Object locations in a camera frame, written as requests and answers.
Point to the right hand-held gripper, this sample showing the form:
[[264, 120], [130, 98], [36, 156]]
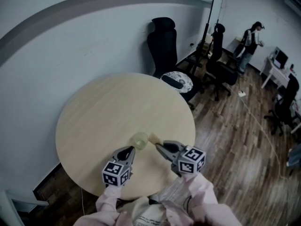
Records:
[[188, 163]]

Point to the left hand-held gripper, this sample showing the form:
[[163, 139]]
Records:
[[115, 173]]

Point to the translucent pale cup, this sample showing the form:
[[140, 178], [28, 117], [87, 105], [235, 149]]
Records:
[[139, 142]]

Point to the small pale yellow piece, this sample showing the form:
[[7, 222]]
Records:
[[154, 138]]

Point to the person's right forearm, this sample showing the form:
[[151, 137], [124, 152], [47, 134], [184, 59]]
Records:
[[200, 189]]

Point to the person's left forearm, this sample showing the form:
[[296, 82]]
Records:
[[108, 199]]

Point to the small grey chest device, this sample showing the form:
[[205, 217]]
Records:
[[154, 198]]

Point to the person's pink striped shirt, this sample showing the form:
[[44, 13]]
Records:
[[152, 212]]

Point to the black chair armrest pad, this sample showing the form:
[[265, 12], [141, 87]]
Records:
[[172, 82]]

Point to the floral round seat cushion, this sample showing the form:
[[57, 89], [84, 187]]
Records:
[[182, 79]]

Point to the white power strip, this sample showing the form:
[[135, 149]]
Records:
[[241, 94]]

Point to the black office chair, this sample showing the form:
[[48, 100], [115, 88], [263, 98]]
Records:
[[287, 102], [218, 67], [163, 46]]

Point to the yellowish storage box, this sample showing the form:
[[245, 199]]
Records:
[[208, 45]]

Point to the bluish grey bundle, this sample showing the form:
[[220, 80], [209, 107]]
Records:
[[295, 156]]

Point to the white desk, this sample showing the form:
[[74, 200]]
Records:
[[277, 73]]

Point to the black framed board stand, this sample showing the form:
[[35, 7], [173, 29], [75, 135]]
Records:
[[209, 20]]

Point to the computer monitor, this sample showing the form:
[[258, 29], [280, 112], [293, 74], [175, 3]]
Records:
[[281, 58]]

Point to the white shelf frame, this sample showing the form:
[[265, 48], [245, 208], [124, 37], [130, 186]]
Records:
[[14, 206]]

